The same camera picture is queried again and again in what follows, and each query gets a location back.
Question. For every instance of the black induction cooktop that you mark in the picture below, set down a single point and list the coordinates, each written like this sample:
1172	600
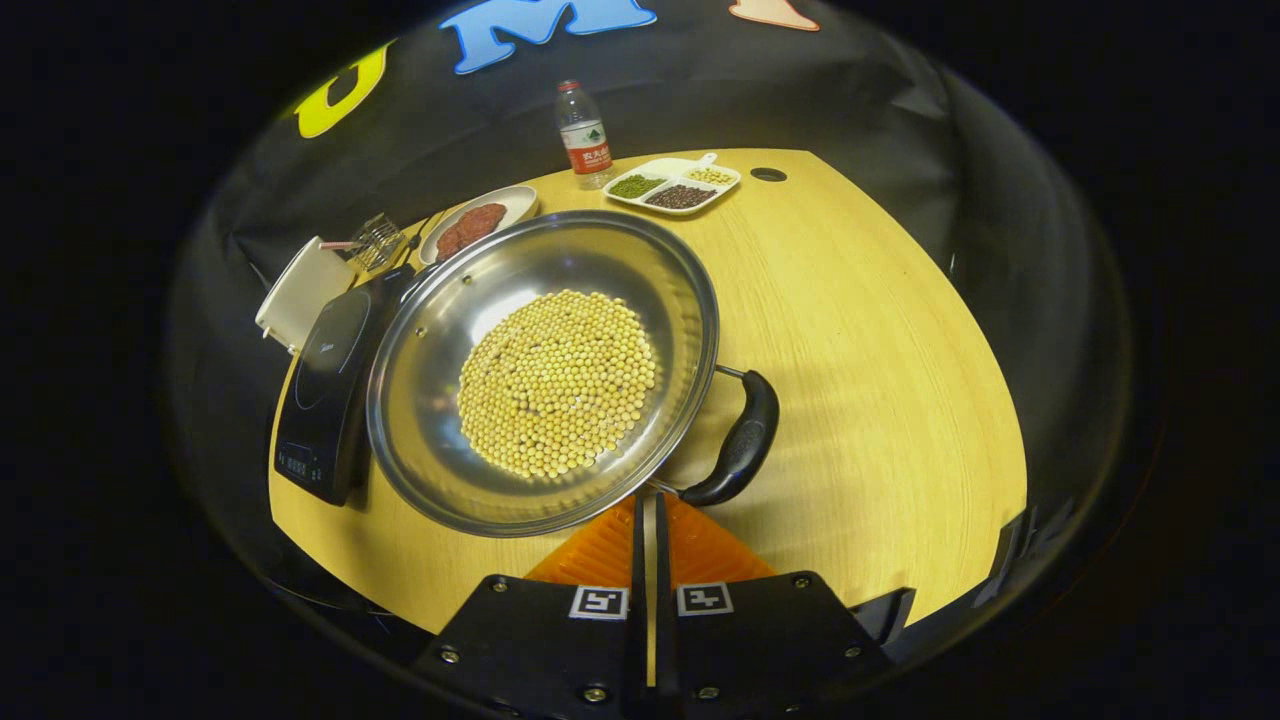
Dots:
325	400

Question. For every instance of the pile of soybeans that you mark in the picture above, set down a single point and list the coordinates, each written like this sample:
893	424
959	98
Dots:
555	385

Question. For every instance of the stainless steel pot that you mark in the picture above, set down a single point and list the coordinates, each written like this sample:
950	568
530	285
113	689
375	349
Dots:
450	300

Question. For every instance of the red meat piece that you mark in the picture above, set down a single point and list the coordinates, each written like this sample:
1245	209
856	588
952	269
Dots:
450	242
485	220

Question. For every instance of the clear plastic water bottle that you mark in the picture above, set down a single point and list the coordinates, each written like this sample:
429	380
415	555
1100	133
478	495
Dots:
586	140

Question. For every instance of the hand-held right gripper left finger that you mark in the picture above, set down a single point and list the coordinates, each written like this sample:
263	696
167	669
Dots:
540	640

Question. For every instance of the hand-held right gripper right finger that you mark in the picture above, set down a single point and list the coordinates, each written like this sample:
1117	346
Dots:
770	640

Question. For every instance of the heap of green mung beans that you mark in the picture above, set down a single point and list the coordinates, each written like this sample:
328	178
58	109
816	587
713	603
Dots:
636	186

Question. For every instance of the small heap of yellow beans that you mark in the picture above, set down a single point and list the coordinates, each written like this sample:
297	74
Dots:
711	175

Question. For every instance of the heap of dark red beans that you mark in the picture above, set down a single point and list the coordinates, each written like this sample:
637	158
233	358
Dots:
680	196

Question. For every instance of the round white plate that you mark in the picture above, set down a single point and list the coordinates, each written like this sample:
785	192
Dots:
515	203

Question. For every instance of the white toaster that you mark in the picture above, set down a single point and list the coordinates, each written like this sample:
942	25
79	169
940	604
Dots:
300	290

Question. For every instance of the white divided dish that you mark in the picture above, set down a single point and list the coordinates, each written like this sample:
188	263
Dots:
665	170

